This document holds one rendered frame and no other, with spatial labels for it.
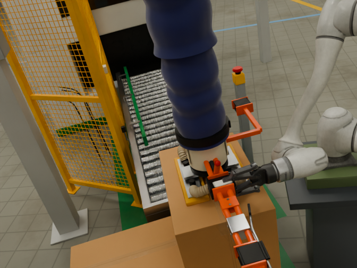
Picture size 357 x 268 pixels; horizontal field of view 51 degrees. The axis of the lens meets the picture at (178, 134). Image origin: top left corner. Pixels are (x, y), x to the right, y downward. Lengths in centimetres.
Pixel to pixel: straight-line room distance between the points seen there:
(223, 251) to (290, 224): 129
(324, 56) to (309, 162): 40
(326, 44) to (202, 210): 79
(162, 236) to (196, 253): 57
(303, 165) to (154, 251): 97
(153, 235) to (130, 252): 15
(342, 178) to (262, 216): 57
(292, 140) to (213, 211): 44
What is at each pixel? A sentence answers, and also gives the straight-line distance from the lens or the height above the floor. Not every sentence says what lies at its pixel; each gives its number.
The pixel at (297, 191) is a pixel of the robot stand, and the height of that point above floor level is 75.
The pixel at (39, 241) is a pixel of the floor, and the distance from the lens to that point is 329.
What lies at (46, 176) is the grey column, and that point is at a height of 58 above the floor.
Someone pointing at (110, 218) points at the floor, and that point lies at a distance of 316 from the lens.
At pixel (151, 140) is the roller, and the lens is 293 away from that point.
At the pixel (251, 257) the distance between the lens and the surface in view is 115.
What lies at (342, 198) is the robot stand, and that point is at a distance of 191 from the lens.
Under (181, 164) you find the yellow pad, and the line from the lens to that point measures 175.
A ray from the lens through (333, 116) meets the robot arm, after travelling 185.
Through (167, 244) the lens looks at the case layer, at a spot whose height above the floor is 54.
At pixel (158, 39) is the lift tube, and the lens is 131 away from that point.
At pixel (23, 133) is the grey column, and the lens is 269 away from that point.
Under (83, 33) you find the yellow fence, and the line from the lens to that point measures 250.
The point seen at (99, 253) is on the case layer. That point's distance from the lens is 216.
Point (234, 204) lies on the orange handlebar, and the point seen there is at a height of 114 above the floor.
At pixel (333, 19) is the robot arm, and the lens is 150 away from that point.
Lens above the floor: 205
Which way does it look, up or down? 31 degrees down
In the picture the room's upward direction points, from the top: 13 degrees counter-clockwise
